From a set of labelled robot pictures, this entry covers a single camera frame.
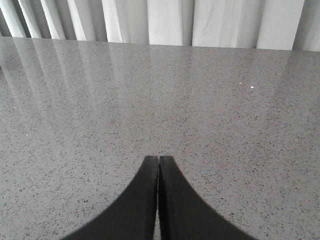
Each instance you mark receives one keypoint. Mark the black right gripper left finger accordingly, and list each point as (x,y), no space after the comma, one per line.
(132,215)

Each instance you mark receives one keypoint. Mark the white pleated curtain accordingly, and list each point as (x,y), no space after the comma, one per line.
(260,24)

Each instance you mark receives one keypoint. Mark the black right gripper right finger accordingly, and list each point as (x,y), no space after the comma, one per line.
(183,215)

